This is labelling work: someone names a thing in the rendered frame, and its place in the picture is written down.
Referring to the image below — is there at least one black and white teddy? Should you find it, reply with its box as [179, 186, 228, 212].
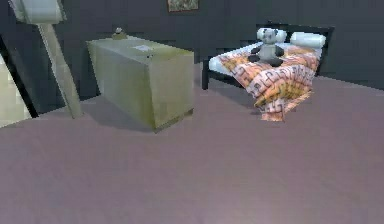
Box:
[247, 27, 286, 68]

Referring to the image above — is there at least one small olive decoration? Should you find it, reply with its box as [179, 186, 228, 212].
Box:
[111, 27, 128, 41]

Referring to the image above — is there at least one olive green cabinet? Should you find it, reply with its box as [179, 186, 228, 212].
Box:
[85, 35, 195, 134]

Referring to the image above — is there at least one orange patterned blanket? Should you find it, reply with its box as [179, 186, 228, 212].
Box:
[218, 45, 321, 123]

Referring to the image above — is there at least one black frame bed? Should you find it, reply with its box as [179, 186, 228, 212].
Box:
[201, 21, 336, 91]

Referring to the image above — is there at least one framed wall picture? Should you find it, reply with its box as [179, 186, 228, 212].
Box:
[166, 0, 200, 14]

